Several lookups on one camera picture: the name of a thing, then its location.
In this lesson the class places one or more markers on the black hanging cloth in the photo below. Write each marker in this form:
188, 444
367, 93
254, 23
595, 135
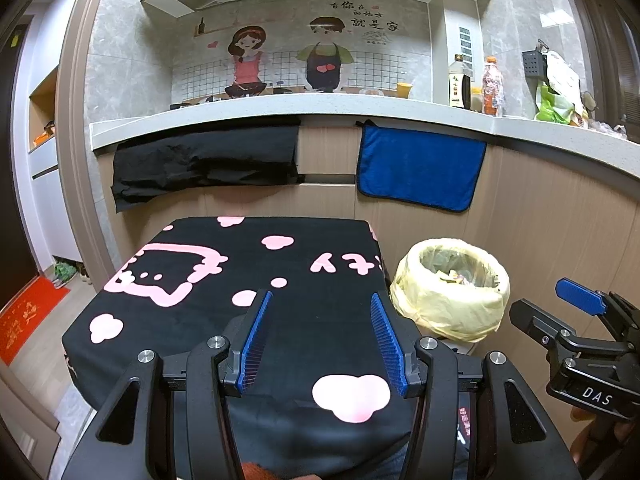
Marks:
259, 152

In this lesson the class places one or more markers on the right hand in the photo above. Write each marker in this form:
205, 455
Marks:
594, 433

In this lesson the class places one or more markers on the orange knit left sleeve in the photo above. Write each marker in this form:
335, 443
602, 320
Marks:
254, 472

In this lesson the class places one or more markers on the green plastic bag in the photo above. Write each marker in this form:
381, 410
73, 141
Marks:
551, 107

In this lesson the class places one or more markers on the black pink patterned tablecloth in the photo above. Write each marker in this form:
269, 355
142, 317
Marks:
319, 402

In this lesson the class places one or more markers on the orange drink bottle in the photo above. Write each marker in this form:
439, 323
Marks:
493, 88

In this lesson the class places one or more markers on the yellow cup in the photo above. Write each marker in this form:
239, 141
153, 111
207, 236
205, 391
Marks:
403, 89

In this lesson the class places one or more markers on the cartoon couple wall sticker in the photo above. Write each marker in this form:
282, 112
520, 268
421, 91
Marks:
245, 47

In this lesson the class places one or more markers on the blue hanging towel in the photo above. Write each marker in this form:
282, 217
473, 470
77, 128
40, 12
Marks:
421, 168

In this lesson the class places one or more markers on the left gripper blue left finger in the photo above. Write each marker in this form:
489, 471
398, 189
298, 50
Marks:
247, 339

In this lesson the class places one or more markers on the black utensil holder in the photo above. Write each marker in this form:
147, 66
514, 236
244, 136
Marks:
535, 61

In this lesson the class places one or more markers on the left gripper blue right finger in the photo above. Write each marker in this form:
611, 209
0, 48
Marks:
395, 336

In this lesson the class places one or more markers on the dark sauce bottle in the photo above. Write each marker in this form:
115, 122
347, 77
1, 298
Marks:
459, 83

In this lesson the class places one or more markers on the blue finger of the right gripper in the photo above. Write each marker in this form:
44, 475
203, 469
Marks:
581, 297

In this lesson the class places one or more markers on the grey kitchen countertop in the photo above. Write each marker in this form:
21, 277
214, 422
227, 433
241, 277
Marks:
618, 154

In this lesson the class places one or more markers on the red door mat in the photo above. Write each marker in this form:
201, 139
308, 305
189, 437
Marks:
23, 315

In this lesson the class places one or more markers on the yellow trash bag bin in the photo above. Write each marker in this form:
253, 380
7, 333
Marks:
451, 289

